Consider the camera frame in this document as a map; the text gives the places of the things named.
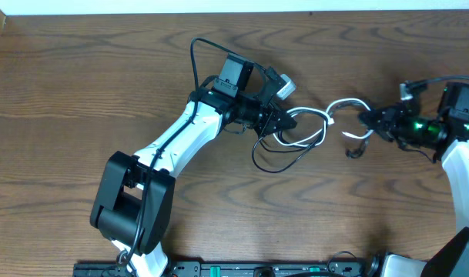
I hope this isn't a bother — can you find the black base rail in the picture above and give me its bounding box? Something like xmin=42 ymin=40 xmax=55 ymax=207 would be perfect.
xmin=72 ymin=250 xmax=377 ymax=277

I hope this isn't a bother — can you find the thin black cable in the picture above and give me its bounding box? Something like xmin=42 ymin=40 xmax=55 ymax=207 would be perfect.
xmin=251 ymin=115 xmax=327 ymax=174

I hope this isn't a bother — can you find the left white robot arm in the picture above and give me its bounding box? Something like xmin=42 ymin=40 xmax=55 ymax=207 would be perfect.
xmin=90 ymin=54 xmax=296 ymax=276

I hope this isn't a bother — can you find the white USB cable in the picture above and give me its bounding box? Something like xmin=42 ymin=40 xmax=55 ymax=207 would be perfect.
xmin=272 ymin=97 xmax=374 ymax=149

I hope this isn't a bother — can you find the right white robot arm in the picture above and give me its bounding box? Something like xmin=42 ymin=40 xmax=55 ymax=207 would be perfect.
xmin=359 ymin=78 xmax=469 ymax=277

